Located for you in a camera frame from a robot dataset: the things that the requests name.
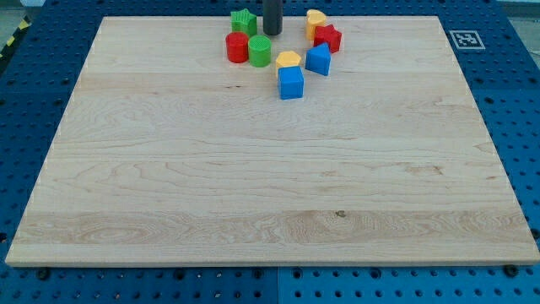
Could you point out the green cylinder block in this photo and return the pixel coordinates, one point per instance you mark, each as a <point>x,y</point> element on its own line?
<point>259,51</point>

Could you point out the red cylinder block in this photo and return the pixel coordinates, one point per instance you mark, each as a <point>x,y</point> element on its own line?
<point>237,47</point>

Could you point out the yellow heart block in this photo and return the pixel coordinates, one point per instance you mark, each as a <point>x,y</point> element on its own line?
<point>313,19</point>

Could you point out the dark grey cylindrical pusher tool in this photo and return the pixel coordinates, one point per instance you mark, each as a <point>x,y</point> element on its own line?
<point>272,16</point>

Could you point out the light wooden board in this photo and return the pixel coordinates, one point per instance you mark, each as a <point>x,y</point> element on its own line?
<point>168,155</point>

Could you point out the white fiducial marker tag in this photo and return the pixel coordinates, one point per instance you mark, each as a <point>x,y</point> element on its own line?
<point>467,40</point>

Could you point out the blue triangle block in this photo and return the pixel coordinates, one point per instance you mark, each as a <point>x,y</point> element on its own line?
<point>318,59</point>

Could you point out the yellow hexagon block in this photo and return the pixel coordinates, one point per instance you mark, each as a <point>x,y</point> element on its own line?
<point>287,59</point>

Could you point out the green star block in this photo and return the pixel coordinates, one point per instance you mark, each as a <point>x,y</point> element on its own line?
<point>243,21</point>

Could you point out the red star block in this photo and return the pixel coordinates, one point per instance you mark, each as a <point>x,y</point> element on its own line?
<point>330,35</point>

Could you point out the blue cube block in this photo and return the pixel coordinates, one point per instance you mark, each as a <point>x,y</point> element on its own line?
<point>290,83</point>

